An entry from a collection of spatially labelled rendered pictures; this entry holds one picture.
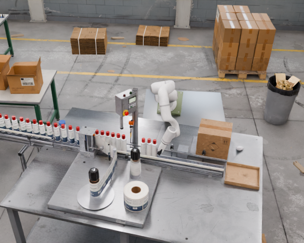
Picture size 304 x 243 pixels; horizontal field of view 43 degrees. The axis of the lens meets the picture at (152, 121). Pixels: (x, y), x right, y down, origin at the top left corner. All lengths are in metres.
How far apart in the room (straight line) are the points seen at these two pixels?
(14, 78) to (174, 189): 2.42
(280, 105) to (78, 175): 3.19
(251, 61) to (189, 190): 3.77
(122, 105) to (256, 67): 3.87
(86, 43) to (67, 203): 4.58
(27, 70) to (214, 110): 2.33
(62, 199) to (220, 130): 1.53
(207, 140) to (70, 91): 3.28
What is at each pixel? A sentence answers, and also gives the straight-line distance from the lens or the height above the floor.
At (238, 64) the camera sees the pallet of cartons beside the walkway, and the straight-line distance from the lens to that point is 6.73.
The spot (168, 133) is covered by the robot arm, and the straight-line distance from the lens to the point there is 3.34.
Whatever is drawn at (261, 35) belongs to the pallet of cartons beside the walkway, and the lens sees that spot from 6.58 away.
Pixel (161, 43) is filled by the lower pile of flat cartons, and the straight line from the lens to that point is 7.74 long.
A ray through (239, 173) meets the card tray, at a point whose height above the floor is 0.83.
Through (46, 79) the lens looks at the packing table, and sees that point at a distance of 5.13.
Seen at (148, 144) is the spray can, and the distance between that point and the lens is 3.49.
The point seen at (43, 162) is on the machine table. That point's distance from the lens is 3.73.
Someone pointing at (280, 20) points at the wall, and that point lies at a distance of 9.03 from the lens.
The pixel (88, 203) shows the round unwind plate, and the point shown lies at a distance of 3.20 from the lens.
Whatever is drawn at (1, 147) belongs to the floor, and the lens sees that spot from 5.39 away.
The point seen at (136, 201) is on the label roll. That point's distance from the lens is 3.04.
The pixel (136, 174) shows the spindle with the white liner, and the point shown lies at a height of 0.93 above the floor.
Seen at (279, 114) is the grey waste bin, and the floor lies 0.19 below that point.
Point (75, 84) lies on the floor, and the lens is 6.52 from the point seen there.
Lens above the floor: 3.25
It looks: 36 degrees down
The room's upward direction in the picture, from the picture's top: 1 degrees clockwise
